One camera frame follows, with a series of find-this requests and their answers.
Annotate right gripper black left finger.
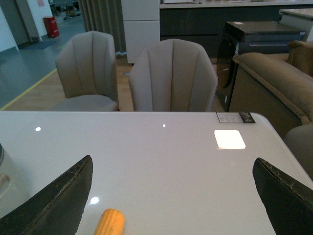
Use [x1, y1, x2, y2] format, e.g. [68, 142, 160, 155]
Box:
[0, 155, 93, 235]

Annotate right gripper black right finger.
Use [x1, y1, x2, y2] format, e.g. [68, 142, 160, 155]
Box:
[252, 158, 313, 235]

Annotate cream steel cooking pot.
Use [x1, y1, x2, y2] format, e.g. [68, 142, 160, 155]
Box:
[0, 145, 29, 217]

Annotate yellow corn cob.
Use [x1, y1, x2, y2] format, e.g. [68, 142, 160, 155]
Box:
[93, 209, 125, 235]

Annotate beige chair at table side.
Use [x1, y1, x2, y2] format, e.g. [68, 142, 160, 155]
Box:
[283, 123, 313, 179]

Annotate black white table label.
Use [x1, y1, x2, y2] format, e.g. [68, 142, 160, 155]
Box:
[216, 112, 255, 123]

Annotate brown fabric sofa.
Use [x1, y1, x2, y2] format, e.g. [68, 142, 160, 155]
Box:
[229, 41, 313, 137]

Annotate left beige upholstered chair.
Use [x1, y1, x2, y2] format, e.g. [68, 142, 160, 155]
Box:
[52, 31, 119, 112]

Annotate beige upholstered chair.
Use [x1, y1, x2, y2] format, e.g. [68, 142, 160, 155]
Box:
[129, 39, 218, 112]
[52, 31, 119, 112]

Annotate blue door mat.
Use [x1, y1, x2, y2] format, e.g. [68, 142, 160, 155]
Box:
[19, 41, 56, 50]

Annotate right beige upholstered chair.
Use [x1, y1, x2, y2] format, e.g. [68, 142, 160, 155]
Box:
[129, 39, 218, 112]

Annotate black washing machine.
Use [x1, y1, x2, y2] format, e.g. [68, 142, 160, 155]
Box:
[216, 21, 306, 112]

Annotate red fire extinguisher box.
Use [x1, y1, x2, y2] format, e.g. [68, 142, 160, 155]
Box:
[43, 16, 60, 38]

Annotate grey pleated curtain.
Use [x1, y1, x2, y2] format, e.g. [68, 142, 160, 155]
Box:
[78, 0, 126, 53]

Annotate dark grey kitchen counter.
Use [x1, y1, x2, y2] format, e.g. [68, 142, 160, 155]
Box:
[159, 0, 313, 58]

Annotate white cabinet column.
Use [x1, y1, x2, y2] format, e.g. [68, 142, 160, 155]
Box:
[121, 0, 160, 64]

